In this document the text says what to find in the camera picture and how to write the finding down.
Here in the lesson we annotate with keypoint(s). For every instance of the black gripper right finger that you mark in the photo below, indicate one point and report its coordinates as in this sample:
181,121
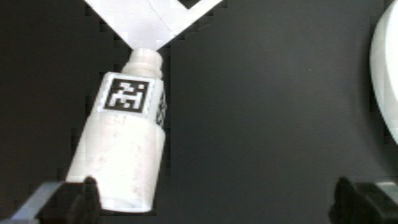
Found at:
365,202

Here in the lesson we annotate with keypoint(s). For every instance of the white cylindrical table leg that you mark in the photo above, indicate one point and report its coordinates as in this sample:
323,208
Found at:
122,143

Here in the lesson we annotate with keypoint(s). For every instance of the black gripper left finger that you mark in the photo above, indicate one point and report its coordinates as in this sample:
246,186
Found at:
63,204

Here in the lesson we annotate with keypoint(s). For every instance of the white round table top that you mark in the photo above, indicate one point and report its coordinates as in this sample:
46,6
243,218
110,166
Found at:
385,67

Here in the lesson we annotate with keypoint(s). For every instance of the white fiducial marker sheet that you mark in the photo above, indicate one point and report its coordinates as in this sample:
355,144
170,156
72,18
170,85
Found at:
149,21

